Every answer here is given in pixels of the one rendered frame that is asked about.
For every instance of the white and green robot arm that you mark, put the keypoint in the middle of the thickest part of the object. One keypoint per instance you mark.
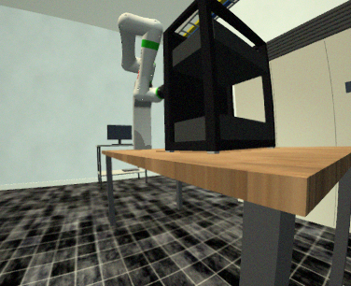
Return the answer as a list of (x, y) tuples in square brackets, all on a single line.
[(151, 30)]

